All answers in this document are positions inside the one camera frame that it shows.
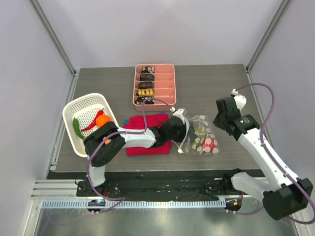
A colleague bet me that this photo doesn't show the clear polka dot zip bag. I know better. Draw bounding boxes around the clear polka dot zip bag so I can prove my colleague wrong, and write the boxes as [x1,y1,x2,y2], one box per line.
[177,115,220,155]

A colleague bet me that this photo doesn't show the fake orange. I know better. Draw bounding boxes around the fake orange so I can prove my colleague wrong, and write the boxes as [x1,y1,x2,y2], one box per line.
[95,114,111,127]

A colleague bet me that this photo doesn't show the fake red chili pepper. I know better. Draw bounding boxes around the fake red chili pepper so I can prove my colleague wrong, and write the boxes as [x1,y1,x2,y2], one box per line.
[81,109,104,131]

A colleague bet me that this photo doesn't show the fake green pepper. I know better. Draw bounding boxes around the fake green pepper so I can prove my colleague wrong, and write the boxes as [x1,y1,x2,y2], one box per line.
[72,118,85,140]

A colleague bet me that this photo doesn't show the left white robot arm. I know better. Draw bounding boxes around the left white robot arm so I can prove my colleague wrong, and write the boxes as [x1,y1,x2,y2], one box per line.
[83,116,190,196]

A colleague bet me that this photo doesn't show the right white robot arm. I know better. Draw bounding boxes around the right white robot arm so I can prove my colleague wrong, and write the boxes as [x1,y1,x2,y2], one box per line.
[213,95,313,220]

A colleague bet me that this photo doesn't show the fake green lime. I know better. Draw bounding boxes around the fake green lime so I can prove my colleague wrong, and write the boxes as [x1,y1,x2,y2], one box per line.
[194,126,205,137]

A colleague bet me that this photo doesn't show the fake red apple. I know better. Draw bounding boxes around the fake red apple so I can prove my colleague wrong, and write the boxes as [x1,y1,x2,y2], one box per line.
[202,137,219,154]

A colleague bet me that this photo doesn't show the folded red t-shirt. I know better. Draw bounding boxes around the folded red t-shirt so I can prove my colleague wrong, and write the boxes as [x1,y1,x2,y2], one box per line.
[124,112,172,156]

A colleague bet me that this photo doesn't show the rolled black white sock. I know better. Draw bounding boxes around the rolled black white sock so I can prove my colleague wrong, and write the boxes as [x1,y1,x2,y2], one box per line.
[135,96,155,105]

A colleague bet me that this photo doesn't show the rolled yellow patterned sock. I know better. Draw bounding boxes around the rolled yellow patterned sock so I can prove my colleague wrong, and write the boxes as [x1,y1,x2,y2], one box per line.
[135,88,155,97]

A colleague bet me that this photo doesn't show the rolled dark sock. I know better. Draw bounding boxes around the rolled dark sock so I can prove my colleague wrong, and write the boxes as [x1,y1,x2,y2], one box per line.
[138,81,154,89]
[139,74,155,81]

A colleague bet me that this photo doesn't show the pink divided organizer tray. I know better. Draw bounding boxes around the pink divided organizer tray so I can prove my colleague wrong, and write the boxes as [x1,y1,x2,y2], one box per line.
[132,63,177,112]

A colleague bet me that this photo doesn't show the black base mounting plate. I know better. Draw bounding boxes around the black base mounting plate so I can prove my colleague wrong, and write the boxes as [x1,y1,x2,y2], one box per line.
[76,169,252,201]

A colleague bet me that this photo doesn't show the rolled sock top compartment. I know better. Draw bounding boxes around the rolled sock top compartment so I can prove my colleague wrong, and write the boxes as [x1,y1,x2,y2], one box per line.
[141,65,155,74]

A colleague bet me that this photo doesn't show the white perforated plastic basket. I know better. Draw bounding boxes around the white perforated plastic basket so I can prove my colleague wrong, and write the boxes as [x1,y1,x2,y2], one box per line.
[63,93,119,158]

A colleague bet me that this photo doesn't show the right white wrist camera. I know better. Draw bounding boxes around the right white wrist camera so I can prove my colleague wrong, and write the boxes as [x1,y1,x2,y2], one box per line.
[230,89,247,111]

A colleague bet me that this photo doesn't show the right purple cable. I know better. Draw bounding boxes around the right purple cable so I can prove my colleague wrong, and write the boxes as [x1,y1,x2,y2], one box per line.
[233,83,315,225]

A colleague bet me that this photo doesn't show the white slotted cable duct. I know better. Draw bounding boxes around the white slotted cable duct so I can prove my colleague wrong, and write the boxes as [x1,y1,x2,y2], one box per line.
[42,198,226,209]

